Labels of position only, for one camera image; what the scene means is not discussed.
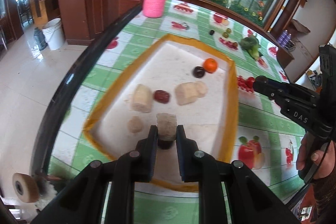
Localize small beige sugarcane piece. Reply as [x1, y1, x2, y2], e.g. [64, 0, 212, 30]
[157, 113, 177, 141]

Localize large beige sugarcane cylinder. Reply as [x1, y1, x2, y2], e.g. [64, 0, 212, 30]
[131, 84, 153, 113]

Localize large orange mandarin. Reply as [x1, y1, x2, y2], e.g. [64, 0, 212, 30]
[202, 58, 218, 73]

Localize red tomato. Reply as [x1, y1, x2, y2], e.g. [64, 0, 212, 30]
[245, 77, 255, 89]

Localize beige sugarcane chunk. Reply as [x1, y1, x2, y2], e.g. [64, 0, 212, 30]
[195, 81, 208, 98]
[174, 83, 200, 105]

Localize right forearm brown sleeve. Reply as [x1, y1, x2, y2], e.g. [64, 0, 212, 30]
[313, 172, 336, 224]

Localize person's right hand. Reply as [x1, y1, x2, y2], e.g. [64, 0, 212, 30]
[296, 133, 335, 180]

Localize small beige piece in tray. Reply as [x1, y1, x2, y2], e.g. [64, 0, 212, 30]
[127, 116, 143, 134]

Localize red jujube in tray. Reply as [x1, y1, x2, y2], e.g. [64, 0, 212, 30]
[153, 90, 170, 104]

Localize purple bottles on shelf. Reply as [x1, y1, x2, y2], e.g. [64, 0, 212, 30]
[277, 30, 291, 48]

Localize beige sugarcane chunk in tray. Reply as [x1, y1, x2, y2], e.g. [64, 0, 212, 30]
[174, 83, 200, 105]

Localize green leafy bok choy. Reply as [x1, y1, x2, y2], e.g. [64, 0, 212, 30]
[239, 35, 260, 61]

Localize white foam tray yellow tape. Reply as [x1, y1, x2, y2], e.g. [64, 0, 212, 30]
[83, 34, 238, 193]

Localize dark plum upper tray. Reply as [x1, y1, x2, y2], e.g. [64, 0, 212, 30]
[193, 66, 206, 79]

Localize beige tape roll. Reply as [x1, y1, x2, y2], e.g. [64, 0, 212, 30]
[12, 173, 39, 203]

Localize brown wooden cabinet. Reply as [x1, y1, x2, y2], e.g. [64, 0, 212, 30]
[56, 0, 150, 46]

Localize white plastic bucket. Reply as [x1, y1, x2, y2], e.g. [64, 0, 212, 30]
[42, 18, 66, 51]

